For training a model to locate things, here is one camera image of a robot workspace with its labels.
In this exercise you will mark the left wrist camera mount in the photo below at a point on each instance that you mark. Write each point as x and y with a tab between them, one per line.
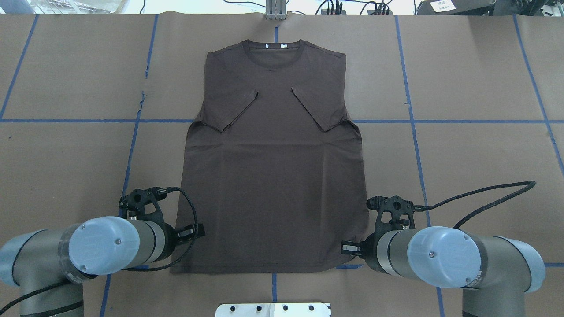
142	204

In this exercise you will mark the white pedestal column base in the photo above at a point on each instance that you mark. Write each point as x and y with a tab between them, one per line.
284	309

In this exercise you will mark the aluminium post foot bracket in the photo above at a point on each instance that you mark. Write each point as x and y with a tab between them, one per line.
275	10

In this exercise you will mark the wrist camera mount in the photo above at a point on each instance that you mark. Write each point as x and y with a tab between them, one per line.
393	213
142	204

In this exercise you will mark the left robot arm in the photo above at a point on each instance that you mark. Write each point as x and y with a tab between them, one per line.
49	266

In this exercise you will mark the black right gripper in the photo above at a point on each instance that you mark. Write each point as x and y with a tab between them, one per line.
369	252

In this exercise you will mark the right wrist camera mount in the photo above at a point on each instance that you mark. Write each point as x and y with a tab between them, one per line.
393	213

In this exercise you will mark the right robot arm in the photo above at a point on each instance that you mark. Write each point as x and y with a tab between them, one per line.
494	272

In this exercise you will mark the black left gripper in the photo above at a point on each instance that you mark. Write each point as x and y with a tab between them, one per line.
170	238

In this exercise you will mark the brown t-shirt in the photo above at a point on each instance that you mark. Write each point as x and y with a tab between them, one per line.
273	162

